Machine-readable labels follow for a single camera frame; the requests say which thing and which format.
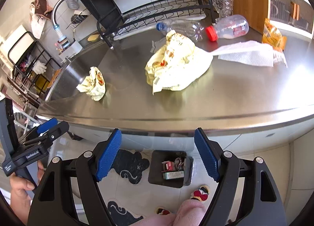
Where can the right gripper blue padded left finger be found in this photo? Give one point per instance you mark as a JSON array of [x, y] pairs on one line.
[[91, 168]]

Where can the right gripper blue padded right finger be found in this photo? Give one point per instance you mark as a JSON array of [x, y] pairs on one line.
[[223, 167]]

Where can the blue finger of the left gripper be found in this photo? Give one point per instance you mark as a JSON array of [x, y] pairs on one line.
[[47, 126]]

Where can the small yellow wrapper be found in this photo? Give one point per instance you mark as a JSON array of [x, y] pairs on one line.
[[93, 85]]

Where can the large yellow wrapper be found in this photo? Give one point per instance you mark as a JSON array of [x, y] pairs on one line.
[[176, 64]]

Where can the black trash bin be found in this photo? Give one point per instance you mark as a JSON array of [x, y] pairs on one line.
[[170, 168]]

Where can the chrome kitchen faucet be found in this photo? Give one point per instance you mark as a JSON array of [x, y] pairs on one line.
[[66, 34]]

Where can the person's left hand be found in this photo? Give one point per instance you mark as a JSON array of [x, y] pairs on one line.
[[20, 200]]

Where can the black cloud floor mat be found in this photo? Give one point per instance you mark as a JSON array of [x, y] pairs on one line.
[[130, 165]]

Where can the red patterned slipper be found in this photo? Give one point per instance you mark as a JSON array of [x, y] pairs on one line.
[[201, 193]]

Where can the pink fuzzy trouser leg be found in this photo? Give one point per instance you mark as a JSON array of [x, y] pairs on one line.
[[191, 212]]

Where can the black side shelf rack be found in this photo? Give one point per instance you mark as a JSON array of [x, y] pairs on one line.
[[31, 66]]

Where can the white paper towel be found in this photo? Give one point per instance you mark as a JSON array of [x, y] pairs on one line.
[[251, 53]]

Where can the clear plastic wrapper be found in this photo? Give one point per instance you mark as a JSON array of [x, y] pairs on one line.
[[156, 45]]

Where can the clear bottle blue cap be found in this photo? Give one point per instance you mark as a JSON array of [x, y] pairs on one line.
[[188, 28]]

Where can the orange snack bag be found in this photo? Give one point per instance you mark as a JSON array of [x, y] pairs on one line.
[[273, 36]]

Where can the clear bottle red cap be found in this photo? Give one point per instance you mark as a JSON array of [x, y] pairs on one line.
[[230, 27]]

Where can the black dish rack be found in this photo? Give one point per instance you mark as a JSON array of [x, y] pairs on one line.
[[113, 24]]

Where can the white cabinet ribbed doors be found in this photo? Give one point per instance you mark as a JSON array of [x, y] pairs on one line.
[[292, 15]]

